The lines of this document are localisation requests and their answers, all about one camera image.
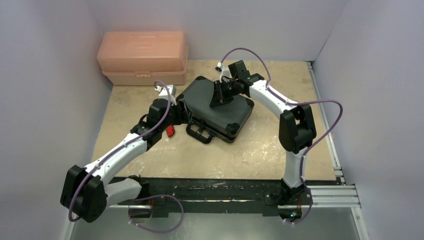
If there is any black poker set case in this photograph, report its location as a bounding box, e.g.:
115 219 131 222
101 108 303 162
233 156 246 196
176 76 255 144

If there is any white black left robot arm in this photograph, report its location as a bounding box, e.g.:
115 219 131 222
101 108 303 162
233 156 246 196
60 98 190 223

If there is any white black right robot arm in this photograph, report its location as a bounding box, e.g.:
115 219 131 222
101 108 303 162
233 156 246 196
209 60 317 204

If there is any red folding utility knife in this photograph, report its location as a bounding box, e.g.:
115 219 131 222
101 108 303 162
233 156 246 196
166 125 175 138

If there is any pink translucent plastic toolbox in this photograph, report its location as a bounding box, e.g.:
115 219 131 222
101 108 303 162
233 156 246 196
96 31 189 86

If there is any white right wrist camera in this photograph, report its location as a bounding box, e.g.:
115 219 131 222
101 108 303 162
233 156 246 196
215 61 231 82

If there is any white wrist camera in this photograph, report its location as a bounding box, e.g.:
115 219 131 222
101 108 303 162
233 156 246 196
215 61 231 82
154 85 177 105

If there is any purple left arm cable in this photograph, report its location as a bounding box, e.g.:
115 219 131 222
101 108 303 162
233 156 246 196
67 80 185 234

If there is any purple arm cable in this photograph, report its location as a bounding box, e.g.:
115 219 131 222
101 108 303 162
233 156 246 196
67 80 185 234
218 47 344 226

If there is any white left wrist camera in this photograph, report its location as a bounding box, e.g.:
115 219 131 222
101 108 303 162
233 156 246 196
154 85 177 105

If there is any black aluminium base frame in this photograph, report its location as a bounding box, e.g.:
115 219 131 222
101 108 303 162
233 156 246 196
71 176 362 220

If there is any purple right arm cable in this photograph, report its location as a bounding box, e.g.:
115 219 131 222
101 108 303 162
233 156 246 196
218 47 344 226

